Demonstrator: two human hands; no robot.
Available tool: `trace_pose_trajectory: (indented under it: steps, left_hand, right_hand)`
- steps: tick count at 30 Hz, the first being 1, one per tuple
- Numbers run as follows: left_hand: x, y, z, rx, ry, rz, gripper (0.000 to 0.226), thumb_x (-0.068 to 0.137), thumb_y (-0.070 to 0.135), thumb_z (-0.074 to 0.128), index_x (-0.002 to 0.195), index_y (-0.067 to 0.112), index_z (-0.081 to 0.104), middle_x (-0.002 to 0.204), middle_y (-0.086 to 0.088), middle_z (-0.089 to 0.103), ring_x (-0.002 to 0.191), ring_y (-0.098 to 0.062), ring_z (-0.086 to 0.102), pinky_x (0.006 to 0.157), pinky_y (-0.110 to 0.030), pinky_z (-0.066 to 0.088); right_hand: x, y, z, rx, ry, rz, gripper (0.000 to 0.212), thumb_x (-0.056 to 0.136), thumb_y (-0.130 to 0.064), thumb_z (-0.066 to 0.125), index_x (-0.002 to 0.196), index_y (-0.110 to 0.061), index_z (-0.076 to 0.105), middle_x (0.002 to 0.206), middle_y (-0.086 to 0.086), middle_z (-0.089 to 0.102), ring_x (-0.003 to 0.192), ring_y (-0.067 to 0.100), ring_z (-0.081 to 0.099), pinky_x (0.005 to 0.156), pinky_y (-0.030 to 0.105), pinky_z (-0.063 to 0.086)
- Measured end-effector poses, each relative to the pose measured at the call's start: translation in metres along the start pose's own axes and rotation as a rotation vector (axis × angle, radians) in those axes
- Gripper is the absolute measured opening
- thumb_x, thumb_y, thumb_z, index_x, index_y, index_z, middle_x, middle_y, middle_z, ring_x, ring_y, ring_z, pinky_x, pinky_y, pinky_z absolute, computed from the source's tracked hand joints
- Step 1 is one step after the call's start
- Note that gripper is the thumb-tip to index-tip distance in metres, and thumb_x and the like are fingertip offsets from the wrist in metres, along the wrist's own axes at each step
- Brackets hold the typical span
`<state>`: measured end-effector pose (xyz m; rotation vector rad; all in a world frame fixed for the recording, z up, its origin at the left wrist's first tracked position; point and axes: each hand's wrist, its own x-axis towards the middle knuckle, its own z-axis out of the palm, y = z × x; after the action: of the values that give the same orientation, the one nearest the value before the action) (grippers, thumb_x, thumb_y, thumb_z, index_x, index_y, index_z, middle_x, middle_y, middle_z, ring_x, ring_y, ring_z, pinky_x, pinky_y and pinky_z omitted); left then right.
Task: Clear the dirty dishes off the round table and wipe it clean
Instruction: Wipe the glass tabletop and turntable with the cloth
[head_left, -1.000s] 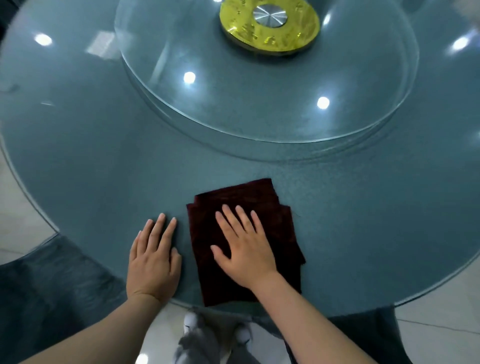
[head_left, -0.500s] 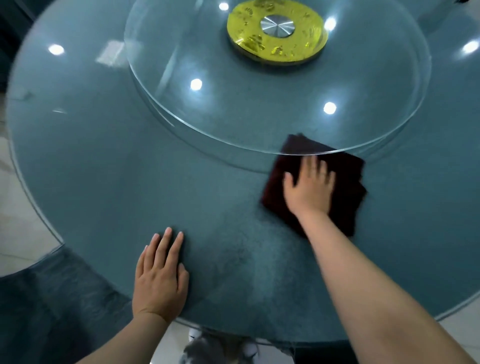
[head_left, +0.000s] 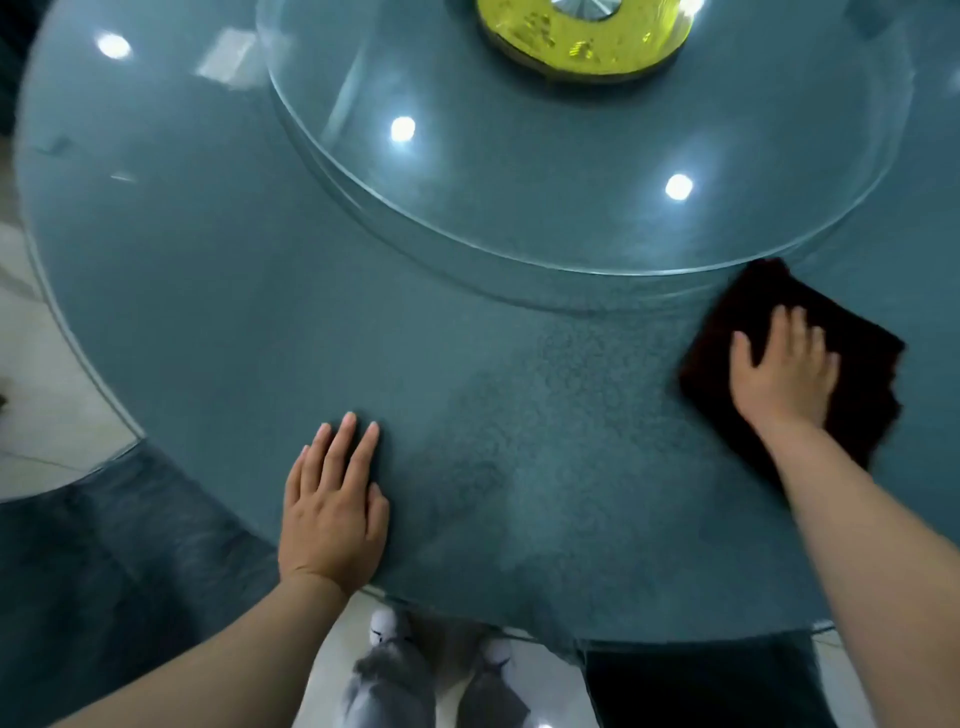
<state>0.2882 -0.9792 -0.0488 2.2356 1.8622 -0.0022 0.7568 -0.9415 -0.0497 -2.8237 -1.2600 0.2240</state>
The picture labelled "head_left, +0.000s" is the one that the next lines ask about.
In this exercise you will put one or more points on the person's left hand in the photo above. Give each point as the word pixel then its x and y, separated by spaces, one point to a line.
pixel 330 525

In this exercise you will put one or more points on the person's right hand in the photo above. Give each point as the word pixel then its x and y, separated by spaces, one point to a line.
pixel 787 382

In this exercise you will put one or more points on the dark red cloth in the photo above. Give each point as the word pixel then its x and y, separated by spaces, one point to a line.
pixel 862 352

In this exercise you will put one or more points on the blue covered chair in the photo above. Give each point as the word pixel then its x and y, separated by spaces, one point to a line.
pixel 112 585
pixel 712 690

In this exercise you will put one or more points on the person's left forearm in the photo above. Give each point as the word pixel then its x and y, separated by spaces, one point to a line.
pixel 210 667

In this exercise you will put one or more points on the person's right forearm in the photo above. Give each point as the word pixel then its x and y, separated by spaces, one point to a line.
pixel 885 570

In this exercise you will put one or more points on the person's white shoe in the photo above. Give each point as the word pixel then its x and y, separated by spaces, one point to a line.
pixel 386 626

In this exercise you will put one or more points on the round blue table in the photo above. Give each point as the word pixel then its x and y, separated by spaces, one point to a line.
pixel 525 450

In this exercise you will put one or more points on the round glass turntable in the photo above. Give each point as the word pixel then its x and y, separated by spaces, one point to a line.
pixel 525 187

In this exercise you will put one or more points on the yellow round disc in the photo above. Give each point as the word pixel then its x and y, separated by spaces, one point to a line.
pixel 525 37

